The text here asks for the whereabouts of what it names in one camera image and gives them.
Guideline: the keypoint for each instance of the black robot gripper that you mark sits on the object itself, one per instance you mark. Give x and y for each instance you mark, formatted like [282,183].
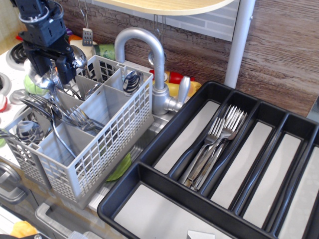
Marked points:
[45,37]

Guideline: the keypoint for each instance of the silver metal fork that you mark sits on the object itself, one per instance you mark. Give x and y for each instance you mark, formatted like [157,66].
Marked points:
[57,87]

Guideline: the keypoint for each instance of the forks in basket middle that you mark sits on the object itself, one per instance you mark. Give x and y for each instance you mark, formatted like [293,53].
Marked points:
[52,111]

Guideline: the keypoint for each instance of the grey plastic cutlery basket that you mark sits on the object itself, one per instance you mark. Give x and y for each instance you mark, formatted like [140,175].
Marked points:
[75,163]

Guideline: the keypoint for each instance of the fork pile in tray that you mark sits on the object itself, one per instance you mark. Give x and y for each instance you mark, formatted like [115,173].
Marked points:
[222,128]

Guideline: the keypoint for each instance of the black cutlery tray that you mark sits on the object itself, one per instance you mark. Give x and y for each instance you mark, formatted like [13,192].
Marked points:
[264,185]

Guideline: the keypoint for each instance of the large silver spoon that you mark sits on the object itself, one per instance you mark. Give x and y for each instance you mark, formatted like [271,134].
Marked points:
[41,81]

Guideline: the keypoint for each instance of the silver spoon back compartment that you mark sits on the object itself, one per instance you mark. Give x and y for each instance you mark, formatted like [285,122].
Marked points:
[80,60]

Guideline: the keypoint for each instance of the green toy vegetable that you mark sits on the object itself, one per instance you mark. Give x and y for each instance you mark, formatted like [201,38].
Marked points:
[31,88]

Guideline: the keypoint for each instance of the black stove coil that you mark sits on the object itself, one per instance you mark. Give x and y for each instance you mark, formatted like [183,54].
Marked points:
[18,54]

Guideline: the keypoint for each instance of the hanging mini spatula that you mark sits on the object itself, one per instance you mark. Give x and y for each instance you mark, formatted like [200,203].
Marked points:
[87,33]

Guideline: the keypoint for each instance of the silver ladle front left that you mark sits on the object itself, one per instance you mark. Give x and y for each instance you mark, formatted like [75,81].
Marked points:
[29,132]

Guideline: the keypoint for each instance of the silver spoon near faucet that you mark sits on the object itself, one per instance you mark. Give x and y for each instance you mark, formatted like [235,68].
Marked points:
[132,82]

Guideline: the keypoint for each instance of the silver sink faucet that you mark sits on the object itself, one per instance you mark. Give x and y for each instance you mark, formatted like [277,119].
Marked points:
[162,102]

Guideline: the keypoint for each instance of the red and yellow toy bottles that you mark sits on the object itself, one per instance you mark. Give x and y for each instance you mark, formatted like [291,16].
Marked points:
[173,80]

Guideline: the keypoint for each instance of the green plate in sink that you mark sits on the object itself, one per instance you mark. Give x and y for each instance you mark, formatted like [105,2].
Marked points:
[121,168]

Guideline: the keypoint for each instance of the wooden shelf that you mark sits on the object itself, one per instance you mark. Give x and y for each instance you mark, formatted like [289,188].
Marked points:
[170,7]

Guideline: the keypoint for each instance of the white shelf pole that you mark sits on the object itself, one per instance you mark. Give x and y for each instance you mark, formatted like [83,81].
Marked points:
[241,30]

